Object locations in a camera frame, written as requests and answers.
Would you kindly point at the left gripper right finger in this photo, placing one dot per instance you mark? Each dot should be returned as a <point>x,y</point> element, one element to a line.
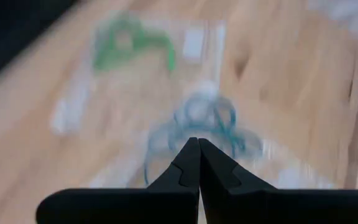
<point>275,208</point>

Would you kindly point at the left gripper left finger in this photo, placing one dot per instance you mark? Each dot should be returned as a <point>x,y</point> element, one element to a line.
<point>120,207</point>

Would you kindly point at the thin teal rubber band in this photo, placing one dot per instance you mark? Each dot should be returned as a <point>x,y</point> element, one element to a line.
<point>179,121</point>
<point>233,118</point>

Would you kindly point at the green rubber band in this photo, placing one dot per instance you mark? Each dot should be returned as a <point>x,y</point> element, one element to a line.
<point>104,59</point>
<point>169,56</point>

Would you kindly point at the black aluminium table frame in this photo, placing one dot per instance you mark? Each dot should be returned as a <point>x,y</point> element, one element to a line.
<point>5,31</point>

